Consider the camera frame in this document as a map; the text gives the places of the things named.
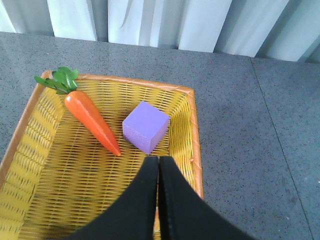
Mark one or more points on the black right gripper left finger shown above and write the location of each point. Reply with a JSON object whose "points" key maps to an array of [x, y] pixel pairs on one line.
{"points": [[132, 215]]}

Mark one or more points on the orange toy carrot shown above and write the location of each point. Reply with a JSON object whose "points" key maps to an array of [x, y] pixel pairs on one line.
{"points": [[81, 106]]}

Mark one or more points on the yellow wicker basket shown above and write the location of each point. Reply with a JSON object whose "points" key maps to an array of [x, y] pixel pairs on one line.
{"points": [[55, 177]]}

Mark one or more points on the grey pleated curtain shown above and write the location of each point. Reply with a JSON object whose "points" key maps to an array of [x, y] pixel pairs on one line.
{"points": [[286, 30]]}

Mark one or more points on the purple foam cube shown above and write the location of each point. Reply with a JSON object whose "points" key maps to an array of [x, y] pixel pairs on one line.
{"points": [[145, 127]]}

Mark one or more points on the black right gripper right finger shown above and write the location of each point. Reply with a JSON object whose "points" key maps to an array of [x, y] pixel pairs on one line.
{"points": [[183, 215]]}

